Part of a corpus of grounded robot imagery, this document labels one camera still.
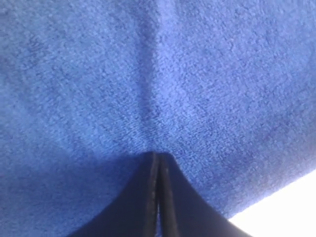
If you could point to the blue microfiber towel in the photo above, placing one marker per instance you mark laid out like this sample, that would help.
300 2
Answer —
86 86

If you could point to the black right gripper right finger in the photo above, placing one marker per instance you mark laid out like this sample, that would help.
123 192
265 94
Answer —
183 212

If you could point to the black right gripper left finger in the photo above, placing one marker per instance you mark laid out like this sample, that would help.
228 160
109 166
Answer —
133 213

